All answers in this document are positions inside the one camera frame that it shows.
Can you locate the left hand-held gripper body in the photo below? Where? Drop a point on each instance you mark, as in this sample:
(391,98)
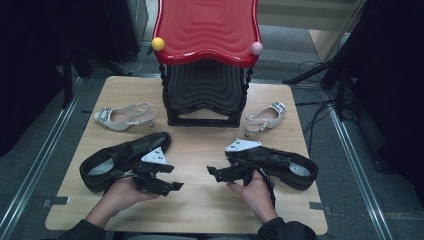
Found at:
(148,170)

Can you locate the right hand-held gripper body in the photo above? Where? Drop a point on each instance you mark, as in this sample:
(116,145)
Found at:
(246,168)

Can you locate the person's right hand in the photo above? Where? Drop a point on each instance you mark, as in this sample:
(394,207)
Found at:
(256,196)

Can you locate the red and black shoe rack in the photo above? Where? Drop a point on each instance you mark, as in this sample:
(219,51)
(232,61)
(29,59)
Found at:
(206,26)

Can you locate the black metal stand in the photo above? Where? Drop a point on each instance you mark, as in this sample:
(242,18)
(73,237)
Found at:
(341,86)
(68,83)

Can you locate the black leather shoe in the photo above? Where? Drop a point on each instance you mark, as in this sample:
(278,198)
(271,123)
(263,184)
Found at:
(146,140)
(283,160)

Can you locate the white slingback heel shoe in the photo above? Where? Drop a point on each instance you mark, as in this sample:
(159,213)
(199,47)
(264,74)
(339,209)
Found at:
(123,125)
(266,124)

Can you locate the pink ball knob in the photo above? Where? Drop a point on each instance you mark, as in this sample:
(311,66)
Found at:
(256,48)

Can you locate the metal floor rail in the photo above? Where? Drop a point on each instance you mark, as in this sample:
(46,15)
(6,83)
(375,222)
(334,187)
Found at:
(356,166)
(40,146)

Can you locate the grey tape piece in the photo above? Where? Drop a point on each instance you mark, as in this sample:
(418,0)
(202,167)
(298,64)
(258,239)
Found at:
(318,206)
(58,200)

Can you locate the person's left hand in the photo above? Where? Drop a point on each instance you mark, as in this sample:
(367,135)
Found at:
(123,196)

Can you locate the yellow ball knob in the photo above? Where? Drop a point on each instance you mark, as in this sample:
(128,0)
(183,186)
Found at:
(158,44)

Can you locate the dark curtain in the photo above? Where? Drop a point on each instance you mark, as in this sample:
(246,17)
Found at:
(30,66)
(393,83)

